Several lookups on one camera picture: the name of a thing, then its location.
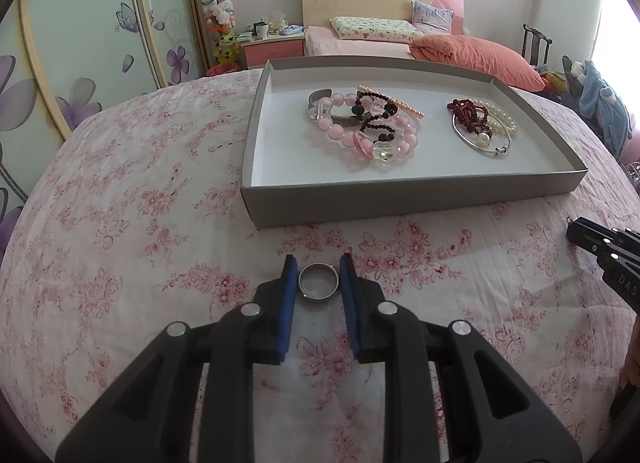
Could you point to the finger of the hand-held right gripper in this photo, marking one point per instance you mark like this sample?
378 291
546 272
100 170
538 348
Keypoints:
587 235

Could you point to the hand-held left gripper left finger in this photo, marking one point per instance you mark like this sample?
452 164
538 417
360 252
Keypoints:
286 308

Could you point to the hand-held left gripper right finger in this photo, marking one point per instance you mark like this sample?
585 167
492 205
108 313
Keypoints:
350 308

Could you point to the grey cardboard box tray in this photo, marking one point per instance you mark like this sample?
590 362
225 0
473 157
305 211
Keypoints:
400 198

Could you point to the white pearl earring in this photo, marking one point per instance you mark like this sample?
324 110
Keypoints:
482 139

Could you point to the thin silver bangle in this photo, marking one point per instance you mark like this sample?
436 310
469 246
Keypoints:
470 145

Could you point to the blue plush garment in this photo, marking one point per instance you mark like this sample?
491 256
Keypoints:
600 98

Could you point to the pink floral bedsheet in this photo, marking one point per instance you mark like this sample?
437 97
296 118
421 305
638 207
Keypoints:
150 193

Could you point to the dark wooden chair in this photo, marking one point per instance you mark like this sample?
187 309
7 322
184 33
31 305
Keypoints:
535 45

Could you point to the orange pink duvet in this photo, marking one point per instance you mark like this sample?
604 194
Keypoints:
470 53

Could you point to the pink white nightstand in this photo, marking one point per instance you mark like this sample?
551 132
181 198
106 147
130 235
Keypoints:
272 50

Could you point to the plain pink bed sheet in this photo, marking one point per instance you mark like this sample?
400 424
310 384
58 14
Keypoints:
350 48

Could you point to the yellow green plush toy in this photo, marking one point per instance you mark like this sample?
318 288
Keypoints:
226 50

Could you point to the purple floral pillow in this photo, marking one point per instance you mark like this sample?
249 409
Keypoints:
430 15

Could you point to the white mug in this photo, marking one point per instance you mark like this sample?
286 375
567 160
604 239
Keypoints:
262 31

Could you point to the patterned white pillow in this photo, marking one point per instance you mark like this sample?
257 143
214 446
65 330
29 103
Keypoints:
375 28

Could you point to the tissue box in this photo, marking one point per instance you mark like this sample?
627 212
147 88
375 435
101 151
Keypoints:
279 22

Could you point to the clear tube of plush toys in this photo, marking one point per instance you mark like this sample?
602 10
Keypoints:
217 3

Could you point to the flower print sliding wardrobe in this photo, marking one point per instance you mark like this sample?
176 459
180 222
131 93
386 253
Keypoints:
75 43

